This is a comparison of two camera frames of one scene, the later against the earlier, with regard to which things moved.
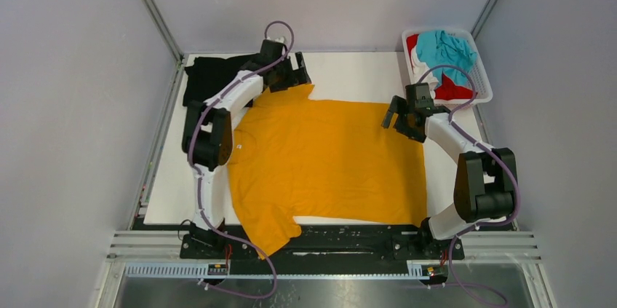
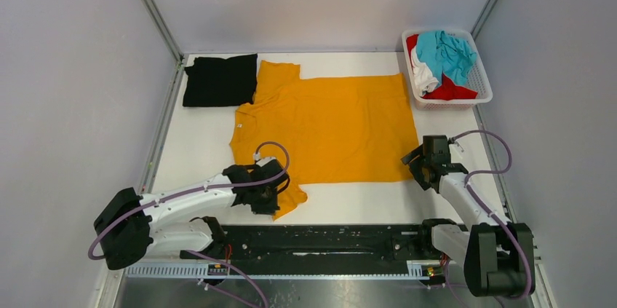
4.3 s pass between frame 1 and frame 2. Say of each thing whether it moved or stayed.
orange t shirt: moved
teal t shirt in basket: stayed
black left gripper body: moved
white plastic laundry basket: stayed
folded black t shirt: stayed
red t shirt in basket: stayed
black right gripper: moved
